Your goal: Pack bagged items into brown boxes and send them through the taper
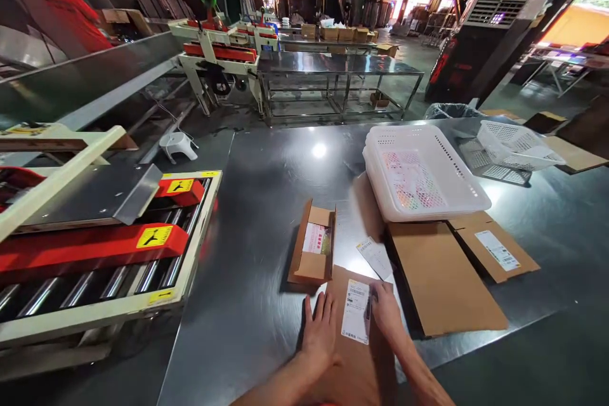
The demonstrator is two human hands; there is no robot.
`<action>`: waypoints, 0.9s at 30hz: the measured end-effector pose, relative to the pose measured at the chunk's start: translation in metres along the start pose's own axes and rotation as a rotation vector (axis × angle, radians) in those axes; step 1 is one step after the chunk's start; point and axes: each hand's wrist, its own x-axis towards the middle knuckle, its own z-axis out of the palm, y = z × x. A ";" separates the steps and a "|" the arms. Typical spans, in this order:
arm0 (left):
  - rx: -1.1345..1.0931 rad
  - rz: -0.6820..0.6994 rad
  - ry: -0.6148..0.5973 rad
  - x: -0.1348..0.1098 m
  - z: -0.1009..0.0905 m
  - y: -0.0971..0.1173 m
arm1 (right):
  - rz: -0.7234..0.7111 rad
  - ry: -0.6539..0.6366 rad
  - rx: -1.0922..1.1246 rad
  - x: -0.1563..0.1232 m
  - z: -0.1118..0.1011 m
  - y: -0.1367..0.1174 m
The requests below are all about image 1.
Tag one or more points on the person's left hand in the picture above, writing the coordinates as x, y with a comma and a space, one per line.
319, 334

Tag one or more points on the person's right hand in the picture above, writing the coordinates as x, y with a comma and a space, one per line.
387, 313

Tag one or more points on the person's right fingers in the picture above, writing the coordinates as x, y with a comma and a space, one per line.
378, 294

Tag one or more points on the white shipping label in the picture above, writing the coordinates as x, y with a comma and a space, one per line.
354, 313

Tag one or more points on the brown cardboard mailer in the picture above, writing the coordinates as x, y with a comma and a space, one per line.
354, 368

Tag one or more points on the white paper slip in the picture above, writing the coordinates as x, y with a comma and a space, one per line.
376, 258

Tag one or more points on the stack of flat cardboard sheets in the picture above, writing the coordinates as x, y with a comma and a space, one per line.
442, 277

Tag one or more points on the open narrow cardboard box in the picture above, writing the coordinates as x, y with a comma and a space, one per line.
311, 246

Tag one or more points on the pink printed packet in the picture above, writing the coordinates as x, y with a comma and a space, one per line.
316, 238

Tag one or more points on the brown cardboard sheet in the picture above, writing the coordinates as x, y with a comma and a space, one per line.
368, 211

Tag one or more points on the stack of white plastic baskets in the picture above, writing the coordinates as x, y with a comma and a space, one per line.
423, 177

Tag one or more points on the flat cardboard with label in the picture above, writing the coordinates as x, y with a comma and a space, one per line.
495, 246

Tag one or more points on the bin with plastic bag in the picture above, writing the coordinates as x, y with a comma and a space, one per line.
449, 111

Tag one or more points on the white perforated plastic basket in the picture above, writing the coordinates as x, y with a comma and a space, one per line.
518, 144

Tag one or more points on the large flat cardboard piece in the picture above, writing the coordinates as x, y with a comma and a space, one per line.
578, 154

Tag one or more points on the open cardboard carton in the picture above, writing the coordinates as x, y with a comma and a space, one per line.
387, 49

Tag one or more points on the white plastic stool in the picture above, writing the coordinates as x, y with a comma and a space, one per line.
177, 145

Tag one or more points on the row of cardboard boxes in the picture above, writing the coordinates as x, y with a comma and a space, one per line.
342, 32

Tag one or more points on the black air cooler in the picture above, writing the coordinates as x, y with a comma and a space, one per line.
480, 44

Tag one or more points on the carton sealing machine with rollers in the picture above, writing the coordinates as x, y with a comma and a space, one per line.
95, 244

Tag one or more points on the carton sealing machine with green reel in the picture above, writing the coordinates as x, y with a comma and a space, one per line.
221, 49

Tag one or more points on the side table with goods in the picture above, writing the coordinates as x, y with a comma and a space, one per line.
561, 66

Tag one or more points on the conveyor belt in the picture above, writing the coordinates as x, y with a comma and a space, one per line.
85, 77

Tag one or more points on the stainless steel frame table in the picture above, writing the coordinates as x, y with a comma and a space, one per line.
333, 73

